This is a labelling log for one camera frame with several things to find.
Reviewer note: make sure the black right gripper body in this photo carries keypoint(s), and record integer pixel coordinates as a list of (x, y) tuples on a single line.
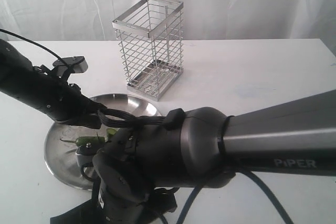
[(109, 209)]

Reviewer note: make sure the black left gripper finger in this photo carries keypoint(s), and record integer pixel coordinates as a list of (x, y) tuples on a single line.
[(84, 112)]

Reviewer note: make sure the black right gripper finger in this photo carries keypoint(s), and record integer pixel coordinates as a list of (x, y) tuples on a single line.
[(79, 214)]

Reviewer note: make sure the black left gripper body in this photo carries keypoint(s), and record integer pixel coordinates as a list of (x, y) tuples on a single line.
[(59, 101)]

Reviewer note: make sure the green cucumber piece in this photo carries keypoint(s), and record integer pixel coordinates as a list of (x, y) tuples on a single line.
[(83, 140)]

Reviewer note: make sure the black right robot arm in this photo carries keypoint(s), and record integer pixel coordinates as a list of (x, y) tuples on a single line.
[(139, 169)]

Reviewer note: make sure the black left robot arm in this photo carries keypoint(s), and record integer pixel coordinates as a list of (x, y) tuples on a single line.
[(18, 75)]

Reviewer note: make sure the olive green rounded object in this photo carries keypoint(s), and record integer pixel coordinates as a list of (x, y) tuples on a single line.
[(111, 132)]

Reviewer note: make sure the round stainless steel plate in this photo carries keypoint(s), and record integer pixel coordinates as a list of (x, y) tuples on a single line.
[(60, 149)]

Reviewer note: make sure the white backdrop curtain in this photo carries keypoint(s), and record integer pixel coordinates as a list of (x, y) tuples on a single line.
[(203, 19)]

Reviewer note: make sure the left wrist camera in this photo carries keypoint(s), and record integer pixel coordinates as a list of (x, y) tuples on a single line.
[(64, 67)]

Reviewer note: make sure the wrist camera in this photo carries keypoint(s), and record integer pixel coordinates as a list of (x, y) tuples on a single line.
[(64, 67), (84, 155)]

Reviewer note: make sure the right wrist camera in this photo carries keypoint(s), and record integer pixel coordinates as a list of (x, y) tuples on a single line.
[(84, 155)]

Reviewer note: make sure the wire metal utensil holder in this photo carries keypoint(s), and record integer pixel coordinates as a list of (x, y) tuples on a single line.
[(151, 45)]

